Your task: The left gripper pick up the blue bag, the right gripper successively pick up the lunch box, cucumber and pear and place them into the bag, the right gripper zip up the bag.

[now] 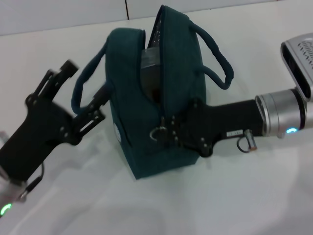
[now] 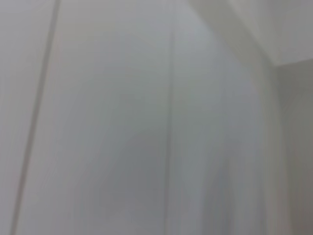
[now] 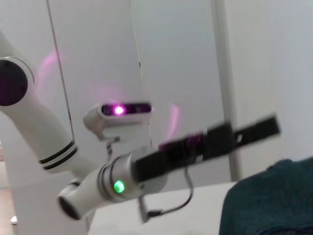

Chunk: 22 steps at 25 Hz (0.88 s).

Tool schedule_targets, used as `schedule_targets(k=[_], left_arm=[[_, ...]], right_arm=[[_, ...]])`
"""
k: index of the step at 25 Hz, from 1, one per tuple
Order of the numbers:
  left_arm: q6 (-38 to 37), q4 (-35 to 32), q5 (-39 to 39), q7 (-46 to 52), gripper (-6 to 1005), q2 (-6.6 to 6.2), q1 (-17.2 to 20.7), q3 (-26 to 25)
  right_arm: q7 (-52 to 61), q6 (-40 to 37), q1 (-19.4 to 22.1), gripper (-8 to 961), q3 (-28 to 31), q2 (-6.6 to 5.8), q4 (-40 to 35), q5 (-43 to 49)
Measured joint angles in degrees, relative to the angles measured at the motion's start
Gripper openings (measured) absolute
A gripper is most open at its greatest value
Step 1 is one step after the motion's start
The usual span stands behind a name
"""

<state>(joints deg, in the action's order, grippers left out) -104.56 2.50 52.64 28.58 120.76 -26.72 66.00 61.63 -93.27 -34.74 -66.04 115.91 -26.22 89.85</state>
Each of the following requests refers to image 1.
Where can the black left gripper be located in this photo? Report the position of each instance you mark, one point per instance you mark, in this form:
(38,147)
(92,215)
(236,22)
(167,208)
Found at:
(36,132)

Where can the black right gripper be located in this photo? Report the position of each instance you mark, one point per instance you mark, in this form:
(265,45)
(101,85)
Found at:
(220,122)

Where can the teal fabric zipper bag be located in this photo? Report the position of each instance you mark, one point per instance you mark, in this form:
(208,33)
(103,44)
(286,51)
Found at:
(181,85)

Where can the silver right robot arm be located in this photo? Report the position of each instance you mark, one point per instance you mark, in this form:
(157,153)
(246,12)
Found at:
(283,112)

